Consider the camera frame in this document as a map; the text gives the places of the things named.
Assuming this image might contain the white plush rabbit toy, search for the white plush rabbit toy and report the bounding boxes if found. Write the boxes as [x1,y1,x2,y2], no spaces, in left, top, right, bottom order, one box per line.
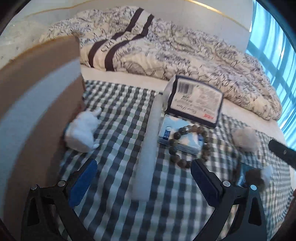
[64,107,102,153]

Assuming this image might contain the brown bead bracelet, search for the brown bead bracelet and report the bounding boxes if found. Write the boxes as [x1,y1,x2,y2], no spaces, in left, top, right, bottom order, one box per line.
[168,123,212,169]

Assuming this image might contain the blue white tissue packet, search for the blue white tissue packet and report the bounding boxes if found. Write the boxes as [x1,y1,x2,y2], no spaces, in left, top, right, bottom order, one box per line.
[158,114,204,156]

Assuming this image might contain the black framed tissue pack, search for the black framed tissue pack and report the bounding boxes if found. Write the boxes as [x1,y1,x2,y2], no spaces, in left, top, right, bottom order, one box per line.
[163,75,224,129]

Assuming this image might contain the beige fluffy ball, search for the beige fluffy ball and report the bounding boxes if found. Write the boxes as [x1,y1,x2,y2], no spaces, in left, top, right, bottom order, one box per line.
[232,127,260,152]

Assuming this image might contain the dark blue small packet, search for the dark blue small packet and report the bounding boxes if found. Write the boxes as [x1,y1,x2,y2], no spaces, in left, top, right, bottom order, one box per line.
[233,162,273,190]

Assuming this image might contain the checkered green white cloth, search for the checkered green white cloth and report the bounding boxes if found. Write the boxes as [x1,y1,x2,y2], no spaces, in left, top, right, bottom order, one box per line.
[60,80,293,240]

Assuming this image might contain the brown cardboard box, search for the brown cardboard box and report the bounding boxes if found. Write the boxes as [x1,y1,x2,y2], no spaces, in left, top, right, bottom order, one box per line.
[1,36,84,240]

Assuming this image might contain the floral patterned duvet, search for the floral patterned duvet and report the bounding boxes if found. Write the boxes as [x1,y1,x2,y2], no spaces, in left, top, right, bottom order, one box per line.
[40,6,282,121]

